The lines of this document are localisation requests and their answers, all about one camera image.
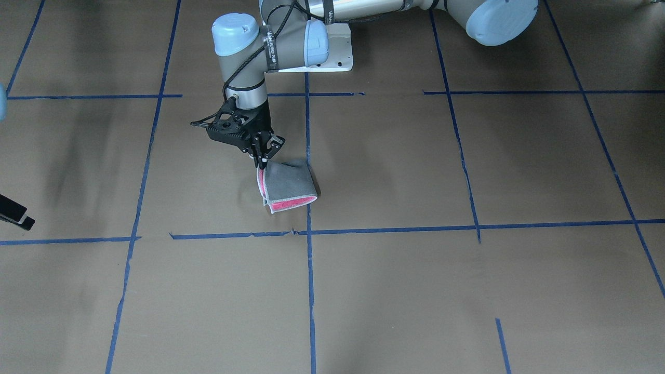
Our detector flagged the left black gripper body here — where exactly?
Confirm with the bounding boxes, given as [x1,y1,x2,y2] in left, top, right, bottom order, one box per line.
[191,99,275,154]

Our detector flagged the pink grey towel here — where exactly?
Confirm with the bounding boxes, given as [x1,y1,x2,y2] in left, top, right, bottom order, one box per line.
[256,158,318,215]

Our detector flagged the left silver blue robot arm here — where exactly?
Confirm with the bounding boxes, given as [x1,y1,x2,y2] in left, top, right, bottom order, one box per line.
[192,1,539,170]

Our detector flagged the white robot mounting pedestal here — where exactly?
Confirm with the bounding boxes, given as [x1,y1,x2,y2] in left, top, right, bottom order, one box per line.
[268,20,354,73]

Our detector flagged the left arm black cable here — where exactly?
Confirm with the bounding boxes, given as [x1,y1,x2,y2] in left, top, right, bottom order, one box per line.
[222,0,312,102]

